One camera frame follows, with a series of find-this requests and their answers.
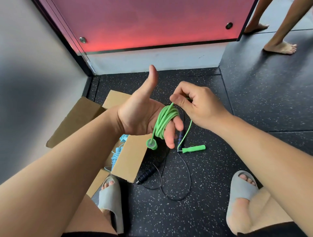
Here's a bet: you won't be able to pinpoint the person's right hand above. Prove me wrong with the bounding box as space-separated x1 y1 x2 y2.
169 81 232 131

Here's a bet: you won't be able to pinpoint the person's left hand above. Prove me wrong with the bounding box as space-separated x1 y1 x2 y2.
117 65 184 149

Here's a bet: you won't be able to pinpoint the green jump rope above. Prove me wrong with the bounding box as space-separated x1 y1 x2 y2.
146 97 206 154

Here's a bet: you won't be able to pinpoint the person's left forearm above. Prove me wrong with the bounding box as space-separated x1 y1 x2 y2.
0 106 126 237

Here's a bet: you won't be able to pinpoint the person's right forearm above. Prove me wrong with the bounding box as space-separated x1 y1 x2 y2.
215 113 313 237

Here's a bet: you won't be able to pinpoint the red glass door panel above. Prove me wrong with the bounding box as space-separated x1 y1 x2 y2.
39 0 256 53

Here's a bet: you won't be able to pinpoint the brown cardboard box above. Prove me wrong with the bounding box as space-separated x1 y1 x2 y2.
46 90 153 199

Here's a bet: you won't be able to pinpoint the person's right grey slide sandal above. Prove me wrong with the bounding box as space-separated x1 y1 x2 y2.
226 170 260 236

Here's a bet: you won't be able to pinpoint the person's grey slide sandal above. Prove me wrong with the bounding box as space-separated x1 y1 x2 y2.
98 176 125 234
226 170 260 236

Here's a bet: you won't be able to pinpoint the person's leg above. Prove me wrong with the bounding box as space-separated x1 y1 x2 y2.
65 180 118 235
229 173 294 235
244 0 272 34
263 0 313 55

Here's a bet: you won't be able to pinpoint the person's left grey slide sandal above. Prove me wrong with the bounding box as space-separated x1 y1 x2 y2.
98 176 125 234

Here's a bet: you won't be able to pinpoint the person's right leg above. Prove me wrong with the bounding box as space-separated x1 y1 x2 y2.
229 173 294 235

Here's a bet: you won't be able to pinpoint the person's left leg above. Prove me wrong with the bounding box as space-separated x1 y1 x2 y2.
65 180 118 235

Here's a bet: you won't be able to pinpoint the person's black shorts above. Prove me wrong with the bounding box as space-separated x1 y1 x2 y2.
61 221 308 237

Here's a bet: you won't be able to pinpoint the light blue jump rope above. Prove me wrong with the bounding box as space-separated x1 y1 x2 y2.
104 134 129 173

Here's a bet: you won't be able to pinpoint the black jump rope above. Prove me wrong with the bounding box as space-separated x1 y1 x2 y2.
136 105 192 202

